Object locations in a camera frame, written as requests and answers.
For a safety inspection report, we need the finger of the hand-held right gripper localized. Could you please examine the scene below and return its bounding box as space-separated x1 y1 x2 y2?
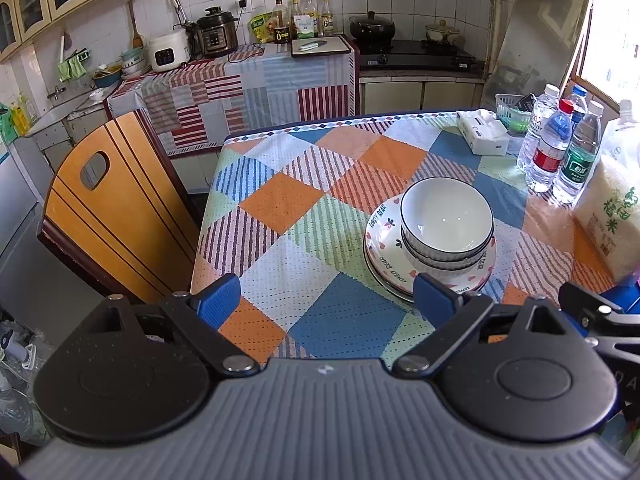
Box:
559 280 640 350

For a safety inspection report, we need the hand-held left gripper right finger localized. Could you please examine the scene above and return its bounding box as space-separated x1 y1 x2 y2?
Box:
392 273 563 378

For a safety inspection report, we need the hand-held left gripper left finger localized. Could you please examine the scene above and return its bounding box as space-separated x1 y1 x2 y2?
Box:
87 273 261 378

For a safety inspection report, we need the pink bear print plate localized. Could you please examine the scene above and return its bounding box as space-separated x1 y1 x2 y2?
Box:
363 192 498 303

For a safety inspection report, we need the white plate with dark rim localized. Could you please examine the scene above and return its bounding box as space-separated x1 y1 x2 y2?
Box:
362 240 416 303

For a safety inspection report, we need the bag of rice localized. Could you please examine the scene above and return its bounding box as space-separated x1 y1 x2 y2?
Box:
571 100 640 286

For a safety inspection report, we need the colourful patchwork tablecloth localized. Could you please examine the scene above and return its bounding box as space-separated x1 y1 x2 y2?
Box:
190 110 621 361

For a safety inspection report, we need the wooden chair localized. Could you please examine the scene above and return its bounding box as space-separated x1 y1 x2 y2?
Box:
37 110 203 306

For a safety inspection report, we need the water bottle green label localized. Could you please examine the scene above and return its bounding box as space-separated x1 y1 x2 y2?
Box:
551 101 605 205

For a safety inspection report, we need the water bottle red cap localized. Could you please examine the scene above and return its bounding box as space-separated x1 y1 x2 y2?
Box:
525 99 574 193

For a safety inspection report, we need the white tissue pack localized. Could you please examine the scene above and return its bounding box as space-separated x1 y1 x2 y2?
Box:
456 109 510 157

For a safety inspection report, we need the clear water bottle white cap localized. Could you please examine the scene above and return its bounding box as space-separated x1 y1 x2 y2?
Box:
516 84 560 173

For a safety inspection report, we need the green plastic basket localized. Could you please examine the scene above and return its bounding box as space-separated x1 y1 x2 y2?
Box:
495 92 538 136

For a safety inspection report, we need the lower stove cabinet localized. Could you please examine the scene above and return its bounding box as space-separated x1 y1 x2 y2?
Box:
359 76 483 113

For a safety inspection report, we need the water bottle blue cap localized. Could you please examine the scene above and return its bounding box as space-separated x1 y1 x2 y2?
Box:
567 85 590 126

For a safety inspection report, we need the grey refrigerator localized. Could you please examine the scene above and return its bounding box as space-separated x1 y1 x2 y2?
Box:
0 135 56 281

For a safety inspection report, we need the clear plastic bag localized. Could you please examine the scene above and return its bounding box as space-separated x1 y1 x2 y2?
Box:
0 320 46 441

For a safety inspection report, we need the black gas stove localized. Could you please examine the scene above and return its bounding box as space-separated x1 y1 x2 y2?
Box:
356 39 486 72

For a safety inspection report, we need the blue basin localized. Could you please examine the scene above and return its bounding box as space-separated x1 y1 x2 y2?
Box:
91 65 123 88

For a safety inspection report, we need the stack of dishes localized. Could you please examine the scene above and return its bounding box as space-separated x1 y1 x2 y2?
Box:
120 47 151 78

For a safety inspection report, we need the white rice cooker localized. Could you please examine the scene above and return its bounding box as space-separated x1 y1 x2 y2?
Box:
148 32 192 73

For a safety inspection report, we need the white enamel pot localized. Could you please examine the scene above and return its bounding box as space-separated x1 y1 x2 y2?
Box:
425 19 462 45

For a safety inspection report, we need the black pressure cooker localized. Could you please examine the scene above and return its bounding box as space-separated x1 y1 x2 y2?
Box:
192 6 240 59

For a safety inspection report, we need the cutting board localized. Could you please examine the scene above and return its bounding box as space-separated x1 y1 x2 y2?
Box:
291 35 355 58

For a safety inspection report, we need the yellow dish soap bottle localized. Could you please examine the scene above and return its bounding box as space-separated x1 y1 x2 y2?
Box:
12 92 31 133

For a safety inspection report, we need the green hanging towel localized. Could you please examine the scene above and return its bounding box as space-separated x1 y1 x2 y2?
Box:
57 55 87 82

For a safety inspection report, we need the green seasoning packet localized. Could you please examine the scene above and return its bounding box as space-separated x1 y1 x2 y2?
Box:
250 12 273 44

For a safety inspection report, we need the wooden spatula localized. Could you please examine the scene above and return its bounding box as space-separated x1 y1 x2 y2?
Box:
127 0 146 50

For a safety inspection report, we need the black wok with lid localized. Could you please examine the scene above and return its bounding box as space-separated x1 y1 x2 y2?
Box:
348 11 397 42

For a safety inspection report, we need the dark sauce bottle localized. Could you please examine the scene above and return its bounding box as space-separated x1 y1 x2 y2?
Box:
272 0 292 43

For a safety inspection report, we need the window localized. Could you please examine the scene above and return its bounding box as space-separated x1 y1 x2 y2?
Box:
575 0 640 106

